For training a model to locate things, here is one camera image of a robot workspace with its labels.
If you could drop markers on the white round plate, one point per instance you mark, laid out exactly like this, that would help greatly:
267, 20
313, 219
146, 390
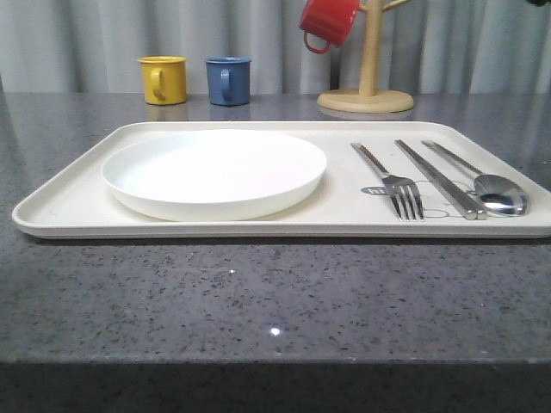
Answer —
214, 175

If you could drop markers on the silver metal fork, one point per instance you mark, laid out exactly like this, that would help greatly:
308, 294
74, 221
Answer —
402, 191

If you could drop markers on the silver metal spoon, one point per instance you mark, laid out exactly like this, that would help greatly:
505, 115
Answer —
497, 194

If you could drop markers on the cream rabbit serving tray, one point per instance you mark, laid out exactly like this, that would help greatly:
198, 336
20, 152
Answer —
350, 200

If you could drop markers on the blue enamel mug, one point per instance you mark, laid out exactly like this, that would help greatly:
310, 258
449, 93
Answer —
228, 80

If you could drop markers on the wooden mug tree stand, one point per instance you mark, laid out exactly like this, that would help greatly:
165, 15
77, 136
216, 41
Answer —
368, 98

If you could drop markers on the yellow enamel mug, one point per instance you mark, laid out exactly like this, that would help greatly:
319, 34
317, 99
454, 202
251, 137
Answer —
164, 79

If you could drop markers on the red enamel mug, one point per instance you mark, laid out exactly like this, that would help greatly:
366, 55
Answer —
329, 20

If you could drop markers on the grey curtain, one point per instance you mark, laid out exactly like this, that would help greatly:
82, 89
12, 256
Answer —
426, 46

